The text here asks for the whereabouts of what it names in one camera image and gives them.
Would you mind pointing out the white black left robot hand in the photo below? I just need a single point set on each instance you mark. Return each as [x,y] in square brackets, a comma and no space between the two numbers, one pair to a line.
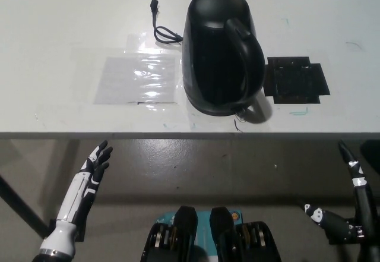
[78,193]

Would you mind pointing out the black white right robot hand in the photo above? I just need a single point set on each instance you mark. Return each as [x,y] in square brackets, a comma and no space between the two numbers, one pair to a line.
[363,202]

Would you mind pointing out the black electric kettle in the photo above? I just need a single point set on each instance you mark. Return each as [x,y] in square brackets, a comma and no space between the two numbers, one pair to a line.
[213,66]

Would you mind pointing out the black kettle base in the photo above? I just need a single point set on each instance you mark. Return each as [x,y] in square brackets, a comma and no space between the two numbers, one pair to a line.
[207,111]

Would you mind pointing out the black bulky object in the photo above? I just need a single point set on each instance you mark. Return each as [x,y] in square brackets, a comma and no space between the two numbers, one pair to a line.
[371,153]

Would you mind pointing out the black diagonal table leg bar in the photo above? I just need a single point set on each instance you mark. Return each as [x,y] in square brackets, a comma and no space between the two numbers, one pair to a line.
[23,210]

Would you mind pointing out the clear plastic covered paper sheet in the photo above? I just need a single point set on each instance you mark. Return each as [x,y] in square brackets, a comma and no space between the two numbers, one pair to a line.
[124,80]

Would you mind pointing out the black square mat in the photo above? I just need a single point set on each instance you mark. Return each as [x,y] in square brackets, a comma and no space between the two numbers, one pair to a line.
[297,80]

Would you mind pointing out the clear tape patch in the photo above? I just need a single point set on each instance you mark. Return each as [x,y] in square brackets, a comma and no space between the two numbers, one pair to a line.
[136,43]

